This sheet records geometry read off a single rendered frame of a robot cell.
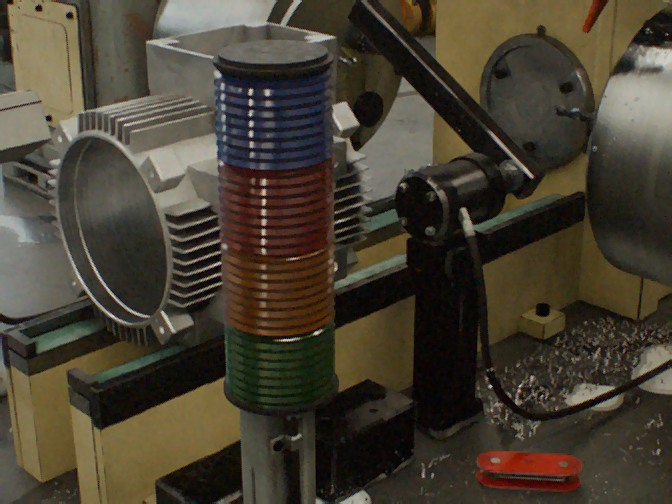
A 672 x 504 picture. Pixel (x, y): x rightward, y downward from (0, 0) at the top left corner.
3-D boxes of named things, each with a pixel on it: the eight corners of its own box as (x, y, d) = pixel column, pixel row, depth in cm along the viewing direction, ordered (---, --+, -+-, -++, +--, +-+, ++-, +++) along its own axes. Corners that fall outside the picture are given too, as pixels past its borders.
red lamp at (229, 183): (281, 207, 66) (280, 130, 64) (358, 235, 62) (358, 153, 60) (196, 235, 62) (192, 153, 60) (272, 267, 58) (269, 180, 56)
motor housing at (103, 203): (234, 245, 114) (226, 51, 107) (374, 303, 102) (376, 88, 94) (56, 305, 101) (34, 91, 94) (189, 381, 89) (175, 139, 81)
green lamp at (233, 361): (285, 352, 69) (283, 281, 67) (357, 387, 65) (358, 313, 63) (205, 386, 65) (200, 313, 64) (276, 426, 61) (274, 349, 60)
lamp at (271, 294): (283, 281, 67) (281, 207, 66) (358, 313, 63) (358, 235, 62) (200, 313, 64) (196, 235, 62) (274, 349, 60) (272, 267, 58)
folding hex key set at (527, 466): (475, 488, 96) (476, 469, 96) (475, 467, 99) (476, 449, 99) (581, 494, 95) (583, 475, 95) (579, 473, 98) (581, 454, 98)
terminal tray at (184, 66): (257, 99, 106) (255, 19, 103) (340, 122, 99) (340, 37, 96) (148, 125, 98) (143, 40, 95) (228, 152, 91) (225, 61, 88)
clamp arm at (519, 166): (535, 195, 106) (364, 14, 115) (551, 172, 104) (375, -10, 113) (511, 204, 103) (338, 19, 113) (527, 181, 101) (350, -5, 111)
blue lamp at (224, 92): (280, 130, 64) (278, 48, 62) (358, 153, 60) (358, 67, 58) (192, 153, 60) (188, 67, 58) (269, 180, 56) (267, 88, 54)
